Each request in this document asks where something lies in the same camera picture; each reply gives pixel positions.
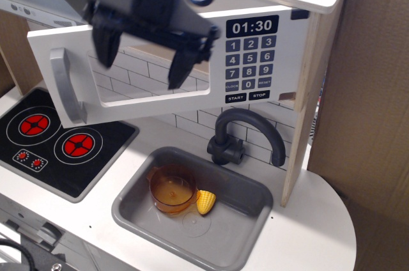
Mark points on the black toy stovetop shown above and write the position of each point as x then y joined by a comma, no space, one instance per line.
65,161

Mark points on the brown cardboard box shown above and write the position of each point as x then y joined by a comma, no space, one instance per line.
360,145

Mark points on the dark grey toy faucet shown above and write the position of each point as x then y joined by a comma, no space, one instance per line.
225,148

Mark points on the grey oven knob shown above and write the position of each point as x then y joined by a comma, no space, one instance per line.
49,233

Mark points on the yellow toy corn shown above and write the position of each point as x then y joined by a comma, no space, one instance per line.
205,201

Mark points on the white toy microwave door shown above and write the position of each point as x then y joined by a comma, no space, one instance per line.
136,85

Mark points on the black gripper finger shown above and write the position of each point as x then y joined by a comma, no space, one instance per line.
106,42
183,62

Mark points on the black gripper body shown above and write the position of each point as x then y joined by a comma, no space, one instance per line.
170,23

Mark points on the grey toy sink basin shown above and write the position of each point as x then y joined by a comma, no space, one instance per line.
220,240

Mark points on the orange transparent toy pot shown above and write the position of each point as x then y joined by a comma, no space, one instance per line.
172,187

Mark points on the white wooden microwave cabinet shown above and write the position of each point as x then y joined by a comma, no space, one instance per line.
277,75

